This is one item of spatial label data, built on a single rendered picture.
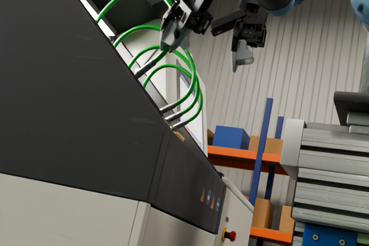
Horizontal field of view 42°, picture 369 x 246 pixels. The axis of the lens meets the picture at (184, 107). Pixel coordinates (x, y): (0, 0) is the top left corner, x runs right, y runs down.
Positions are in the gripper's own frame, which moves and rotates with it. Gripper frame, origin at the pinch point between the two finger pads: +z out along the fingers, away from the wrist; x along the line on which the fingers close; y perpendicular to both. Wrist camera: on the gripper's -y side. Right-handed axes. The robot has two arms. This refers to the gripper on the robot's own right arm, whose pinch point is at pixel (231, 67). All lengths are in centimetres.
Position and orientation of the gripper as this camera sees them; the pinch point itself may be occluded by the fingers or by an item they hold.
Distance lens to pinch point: 136.7
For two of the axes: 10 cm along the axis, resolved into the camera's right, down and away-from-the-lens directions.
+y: 9.4, 1.2, -3.1
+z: -2.1, 9.4, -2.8
